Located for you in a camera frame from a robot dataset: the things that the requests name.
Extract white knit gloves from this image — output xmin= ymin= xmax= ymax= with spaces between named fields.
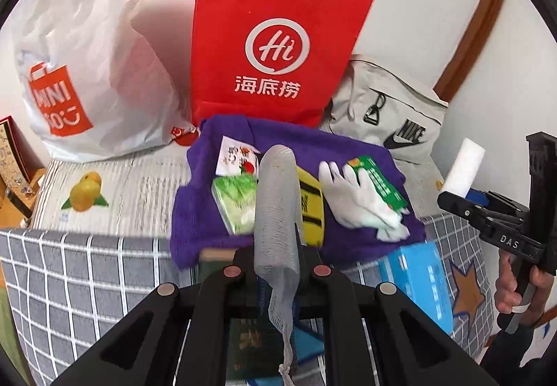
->
xmin=318 ymin=161 xmax=410 ymax=242

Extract beige Nike bag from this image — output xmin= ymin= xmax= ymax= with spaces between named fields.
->
xmin=321 ymin=55 xmax=448 ymax=164

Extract white red tissue packet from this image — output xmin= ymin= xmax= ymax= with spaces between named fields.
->
xmin=215 ymin=136 xmax=260 ymax=177

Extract red paper Hi bag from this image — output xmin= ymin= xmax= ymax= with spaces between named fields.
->
xmin=191 ymin=0 xmax=374 ymax=126

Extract green wet wipes packet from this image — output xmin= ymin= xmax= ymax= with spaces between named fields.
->
xmin=347 ymin=156 xmax=409 ymax=214

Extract wooden furniture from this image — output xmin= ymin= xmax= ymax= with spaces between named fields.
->
xmin=1 ymin=168 xmax=46 ymax=229

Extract blue tissue pack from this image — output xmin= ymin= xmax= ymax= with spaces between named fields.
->
xmin=378 ymin=242 xmax=453 ymax=335

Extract white Miniso plastic bag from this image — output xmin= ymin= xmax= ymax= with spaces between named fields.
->
xmin=13 ymin=0 xmax=194 ymax=162

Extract dark green tin box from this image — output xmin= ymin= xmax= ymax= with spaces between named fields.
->
xmin=197 ymin=247 xmax=301 ymax=383

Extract patterned small box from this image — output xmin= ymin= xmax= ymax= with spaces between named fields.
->
xmin=0 ymin=116 xmax=34 ymax=196

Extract light green tissue packet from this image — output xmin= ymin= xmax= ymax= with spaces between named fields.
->
xmin=211 ymin=174 xmax=258 ymax=236

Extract wooden bed headboard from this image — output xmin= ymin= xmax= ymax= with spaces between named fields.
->
xmin=433 ymin=0 xmax=504 ymax=103

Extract right hand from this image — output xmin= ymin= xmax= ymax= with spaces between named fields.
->
xmin=494 ymin=250 xmax=554 ymax=326

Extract fruit print bed sheet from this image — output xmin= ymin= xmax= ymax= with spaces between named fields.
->
xmin=30 ymin=143 xmax=445 ymax=234

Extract purple towel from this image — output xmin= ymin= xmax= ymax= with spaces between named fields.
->
xmin=170 ymin=115 xmax=426 ymax=269

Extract grey checked quilt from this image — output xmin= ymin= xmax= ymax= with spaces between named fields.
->
xmin=1 ymin=213 xmax=495 ymax=385

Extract yellow adidas pouch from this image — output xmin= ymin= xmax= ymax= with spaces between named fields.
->
xmin=297 ymin=166 xmax=325 ymax=248

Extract white foam block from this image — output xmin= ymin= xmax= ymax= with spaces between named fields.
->
xmin=442 ymin=138 xmax=485 ymax=197

